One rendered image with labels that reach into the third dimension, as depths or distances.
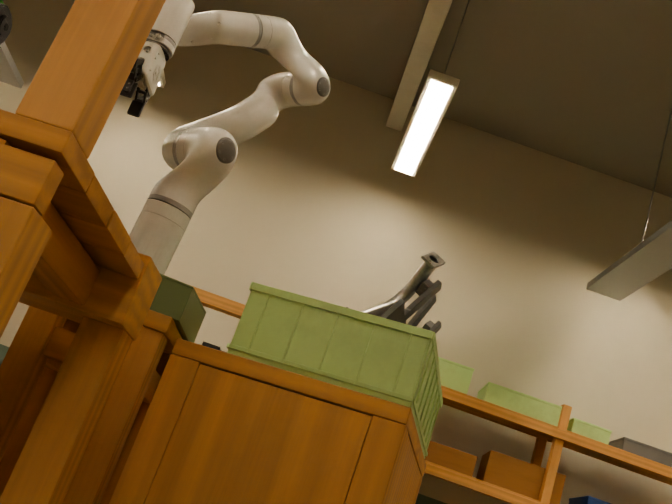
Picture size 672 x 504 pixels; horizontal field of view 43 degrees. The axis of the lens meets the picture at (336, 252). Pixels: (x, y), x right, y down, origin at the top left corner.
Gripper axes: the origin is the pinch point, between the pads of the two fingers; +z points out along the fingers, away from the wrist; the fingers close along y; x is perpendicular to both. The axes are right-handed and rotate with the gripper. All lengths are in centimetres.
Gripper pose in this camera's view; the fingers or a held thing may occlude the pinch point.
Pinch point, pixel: (130, 102)
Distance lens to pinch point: 214.1
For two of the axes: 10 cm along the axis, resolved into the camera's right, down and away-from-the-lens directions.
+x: -9.5, -3.1, 0.9
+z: -3.2, 8.9, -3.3
